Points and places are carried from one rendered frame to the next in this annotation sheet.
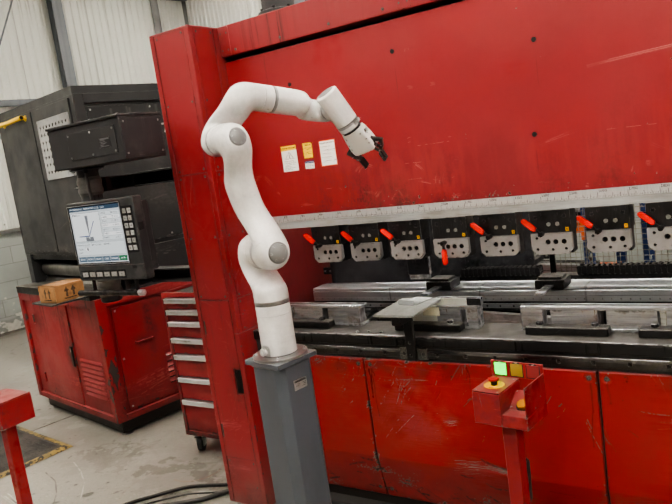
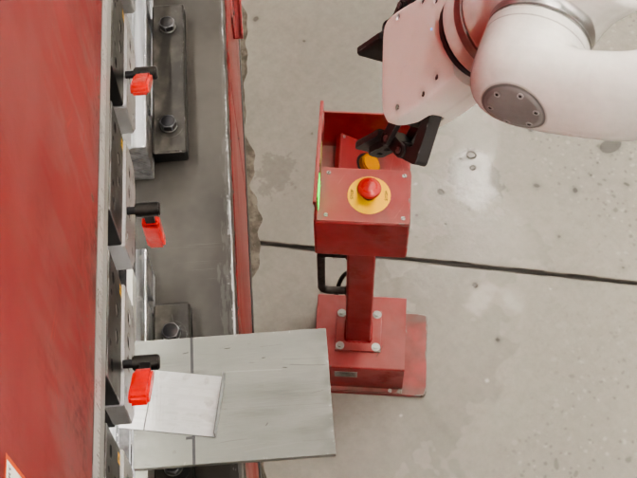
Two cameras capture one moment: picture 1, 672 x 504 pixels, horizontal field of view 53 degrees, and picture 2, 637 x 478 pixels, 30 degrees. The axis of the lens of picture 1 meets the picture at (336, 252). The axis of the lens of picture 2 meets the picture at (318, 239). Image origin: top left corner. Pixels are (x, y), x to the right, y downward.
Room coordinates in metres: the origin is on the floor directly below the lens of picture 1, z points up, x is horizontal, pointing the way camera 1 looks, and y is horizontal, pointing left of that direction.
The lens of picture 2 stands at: (2.92, 0.28, 2.49)
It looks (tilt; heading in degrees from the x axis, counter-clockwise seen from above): 61 degrees down; 234
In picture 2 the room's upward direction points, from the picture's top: 2 degrees counter-clockwise
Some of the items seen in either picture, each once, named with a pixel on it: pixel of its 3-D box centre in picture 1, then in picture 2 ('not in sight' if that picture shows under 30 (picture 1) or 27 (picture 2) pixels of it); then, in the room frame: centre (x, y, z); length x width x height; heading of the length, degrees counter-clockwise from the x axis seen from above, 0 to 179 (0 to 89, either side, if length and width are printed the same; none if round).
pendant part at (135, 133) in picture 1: (118, 213); not in sight; (3.11, 0.96, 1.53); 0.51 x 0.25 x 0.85; 57
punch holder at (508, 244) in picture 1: (501, 233); (93, 59); (2.59, -0.65, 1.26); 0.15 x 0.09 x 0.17; 56
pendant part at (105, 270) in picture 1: (115, 238); not in sight; (3.01, 0.97, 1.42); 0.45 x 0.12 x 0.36; 57
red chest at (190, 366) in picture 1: (232, 363); not in sight; (3.93, 0.71, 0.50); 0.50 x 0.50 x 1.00; 56
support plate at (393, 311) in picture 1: (407, 307); (232, 397); (2.68, -0.26, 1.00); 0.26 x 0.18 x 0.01; 146
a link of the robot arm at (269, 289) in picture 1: (262, 267); not in sight; (2.27, 0.26, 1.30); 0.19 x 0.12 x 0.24; 31
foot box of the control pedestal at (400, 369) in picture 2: not in sight; (372, 342); (2.21, -0.50, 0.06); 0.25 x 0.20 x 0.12; 138
